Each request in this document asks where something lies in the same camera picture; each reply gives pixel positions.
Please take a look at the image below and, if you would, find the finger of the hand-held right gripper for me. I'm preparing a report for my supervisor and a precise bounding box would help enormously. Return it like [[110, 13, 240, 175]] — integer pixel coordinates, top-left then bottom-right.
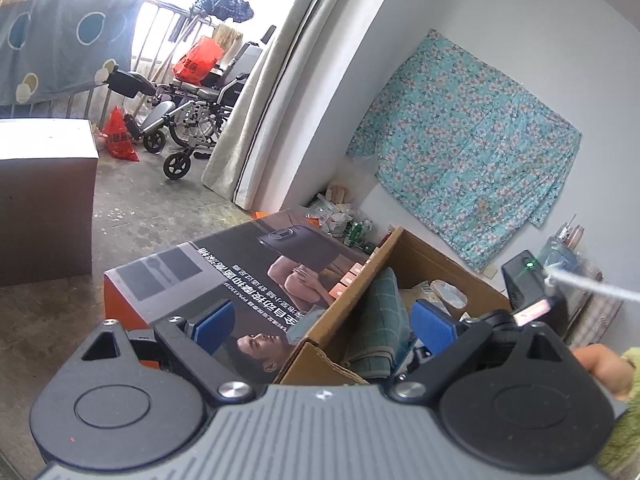
[[395, 342, 431, 383]]

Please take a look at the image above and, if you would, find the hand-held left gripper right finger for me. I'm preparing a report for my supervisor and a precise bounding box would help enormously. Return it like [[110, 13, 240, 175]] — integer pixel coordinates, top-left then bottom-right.
[[390, 300, 576, 403]]

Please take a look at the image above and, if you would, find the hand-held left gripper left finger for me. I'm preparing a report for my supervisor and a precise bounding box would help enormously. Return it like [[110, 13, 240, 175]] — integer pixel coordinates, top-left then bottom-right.
[[80, 300, 256, 406]]

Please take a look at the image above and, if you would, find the white yogurt cup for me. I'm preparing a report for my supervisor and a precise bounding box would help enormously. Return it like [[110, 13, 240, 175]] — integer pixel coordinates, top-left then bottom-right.
[[430, 279, 469, 312]]

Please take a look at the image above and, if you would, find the blue checked towel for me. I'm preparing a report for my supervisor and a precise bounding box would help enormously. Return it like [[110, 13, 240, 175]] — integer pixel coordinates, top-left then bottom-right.
[[345, 267, 401, 376]]

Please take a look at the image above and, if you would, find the brown cardboard box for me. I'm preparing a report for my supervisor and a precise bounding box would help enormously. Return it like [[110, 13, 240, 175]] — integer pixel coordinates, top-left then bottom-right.
[[272, 226, 513, 386]]

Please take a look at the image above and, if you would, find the person's right forearm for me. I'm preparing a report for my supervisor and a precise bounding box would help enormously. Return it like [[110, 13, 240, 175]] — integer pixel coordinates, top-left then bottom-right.
[[597, 347, 640, 480]]

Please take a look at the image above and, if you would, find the person's right hand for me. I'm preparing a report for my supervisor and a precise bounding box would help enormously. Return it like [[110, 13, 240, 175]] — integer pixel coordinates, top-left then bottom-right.
[[572, 345, 632, 401]]

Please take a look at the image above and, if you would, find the black orange printed carton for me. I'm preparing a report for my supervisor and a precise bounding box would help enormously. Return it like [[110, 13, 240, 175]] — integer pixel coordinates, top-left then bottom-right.
[[103, 208, 381, 386]]

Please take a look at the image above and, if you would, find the floral patterned board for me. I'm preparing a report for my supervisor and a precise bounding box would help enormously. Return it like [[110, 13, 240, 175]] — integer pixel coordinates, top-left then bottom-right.
[[567, 259, 605, 333]]

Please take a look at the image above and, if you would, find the checked patterned board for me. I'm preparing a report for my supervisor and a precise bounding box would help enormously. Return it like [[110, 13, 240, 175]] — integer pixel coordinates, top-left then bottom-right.
[[582, 280, 623, 347]]

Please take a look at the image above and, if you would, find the pile of plastic packets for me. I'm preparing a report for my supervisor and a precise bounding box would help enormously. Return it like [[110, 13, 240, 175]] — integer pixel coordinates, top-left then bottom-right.
[[306, 182, 377, 256]]

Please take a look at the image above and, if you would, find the brown wooden cabinet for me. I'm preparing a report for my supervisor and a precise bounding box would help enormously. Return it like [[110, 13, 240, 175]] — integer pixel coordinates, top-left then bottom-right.
[[0, 119, 100, 288]]

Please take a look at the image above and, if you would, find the red triangular bag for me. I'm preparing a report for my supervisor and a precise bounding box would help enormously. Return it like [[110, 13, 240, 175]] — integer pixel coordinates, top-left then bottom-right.
[[102, 106, 141, 163]]

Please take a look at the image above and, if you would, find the cream curtain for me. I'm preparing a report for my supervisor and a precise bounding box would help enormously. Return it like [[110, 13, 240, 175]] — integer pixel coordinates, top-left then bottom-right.
[[201, 0, 346, 209]]

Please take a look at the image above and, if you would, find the wheelchair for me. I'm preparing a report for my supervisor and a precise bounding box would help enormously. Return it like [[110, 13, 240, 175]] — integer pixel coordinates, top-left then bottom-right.
[[95, 25, 278, 181]]

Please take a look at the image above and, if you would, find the orange plastic bag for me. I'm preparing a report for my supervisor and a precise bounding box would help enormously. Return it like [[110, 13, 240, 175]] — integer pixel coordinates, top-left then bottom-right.
[[172, 36, 224, 83]]

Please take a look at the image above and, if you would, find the beige hanging towel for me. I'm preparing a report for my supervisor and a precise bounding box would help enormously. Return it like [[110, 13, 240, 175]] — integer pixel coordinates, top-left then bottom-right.
[[212, 22, 244, 57]]

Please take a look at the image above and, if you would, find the metal balcony railing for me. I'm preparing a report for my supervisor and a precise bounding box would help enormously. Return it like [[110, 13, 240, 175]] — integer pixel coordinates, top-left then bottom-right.
[[0, 0, 221, 126]]

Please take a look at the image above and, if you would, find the grey blanket with circles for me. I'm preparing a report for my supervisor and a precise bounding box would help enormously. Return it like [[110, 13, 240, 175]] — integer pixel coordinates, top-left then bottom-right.
[[0, 0, 146, 106]]

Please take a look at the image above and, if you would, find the white cable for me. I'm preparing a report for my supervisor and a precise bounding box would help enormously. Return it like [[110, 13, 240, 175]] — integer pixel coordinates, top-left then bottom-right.
[[542, 265, 640, 304]]

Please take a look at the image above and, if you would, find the teal floral wall cloth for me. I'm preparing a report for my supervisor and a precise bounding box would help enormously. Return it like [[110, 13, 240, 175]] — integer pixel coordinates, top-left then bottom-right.
[[346, 28, 583, 273]]

